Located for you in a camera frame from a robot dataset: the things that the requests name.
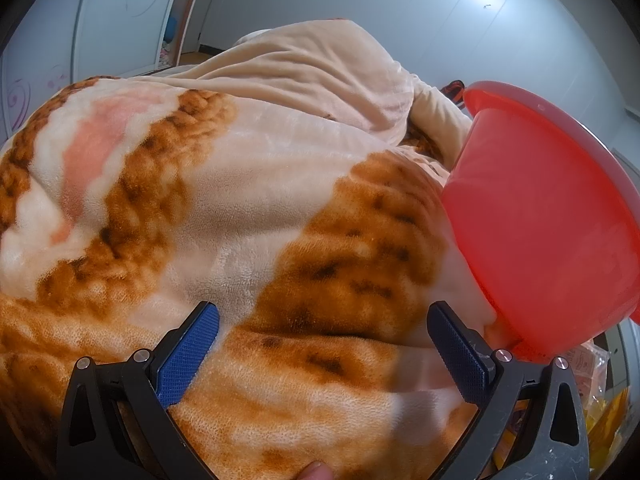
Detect yellow snack packet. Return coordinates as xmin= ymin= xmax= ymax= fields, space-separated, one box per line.
xmin=585 ymin=385 xmax=633 ymax=467

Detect red plastic basin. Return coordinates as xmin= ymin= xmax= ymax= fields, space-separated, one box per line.
xmin=442 ymin=80 xmax=640 ymax=363

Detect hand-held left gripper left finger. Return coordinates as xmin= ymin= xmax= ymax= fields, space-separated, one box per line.
xmin=56 ymin=301 xmax=222 ymax=480

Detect cream and orange plush blanket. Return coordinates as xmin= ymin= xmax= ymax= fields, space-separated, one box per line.
xmin=0 ymin=19 xmax=501 ymax=480

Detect wardrobe with floral sliding door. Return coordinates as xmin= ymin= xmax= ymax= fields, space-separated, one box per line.
xmin=0 ymin=0 xmax=192 ymax=142

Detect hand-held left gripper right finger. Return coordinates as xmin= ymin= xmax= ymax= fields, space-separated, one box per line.
xmin=426 ymin=301 xmax=591 ymax=480

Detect orange and black item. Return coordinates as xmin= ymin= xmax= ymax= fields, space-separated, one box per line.
xmin=440 ymin=80 xmax=467 ymax=109

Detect pink snack packet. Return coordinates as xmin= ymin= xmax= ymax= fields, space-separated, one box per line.
xmin=570 ymin=342 xmax=612 ymax=411

